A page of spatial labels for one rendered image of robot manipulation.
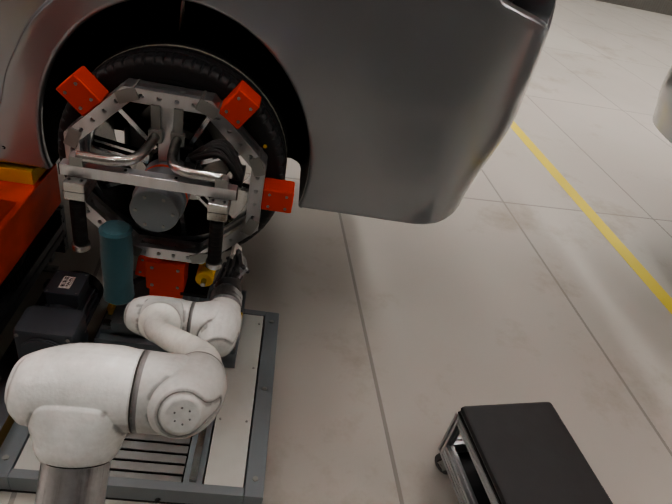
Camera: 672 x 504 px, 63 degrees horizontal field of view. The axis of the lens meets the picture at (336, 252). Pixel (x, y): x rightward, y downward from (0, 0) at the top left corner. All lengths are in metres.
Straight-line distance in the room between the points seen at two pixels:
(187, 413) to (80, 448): 0.17
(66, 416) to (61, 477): 0.10
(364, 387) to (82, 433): 1.51
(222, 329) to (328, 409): 0.86
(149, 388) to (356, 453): 1.29
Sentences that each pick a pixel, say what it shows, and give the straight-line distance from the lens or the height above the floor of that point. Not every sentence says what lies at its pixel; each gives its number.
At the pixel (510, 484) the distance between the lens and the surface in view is 1.79.
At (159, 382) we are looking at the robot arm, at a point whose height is 1.00.
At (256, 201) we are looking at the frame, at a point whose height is 0.84.
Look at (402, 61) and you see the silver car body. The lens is 1.62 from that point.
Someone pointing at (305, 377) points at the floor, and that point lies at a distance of 2.25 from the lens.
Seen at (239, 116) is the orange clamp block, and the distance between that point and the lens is 1.50.
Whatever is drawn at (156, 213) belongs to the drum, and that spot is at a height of 0.85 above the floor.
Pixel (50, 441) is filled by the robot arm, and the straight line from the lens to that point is 0.95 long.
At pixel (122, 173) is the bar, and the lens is 1.43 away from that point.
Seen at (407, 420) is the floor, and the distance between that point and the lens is 2.23.
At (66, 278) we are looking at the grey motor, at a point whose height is 0.43.
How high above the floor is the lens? 1.69
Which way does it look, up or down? 35 degrees down
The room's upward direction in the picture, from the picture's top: 13 degrees clockwise
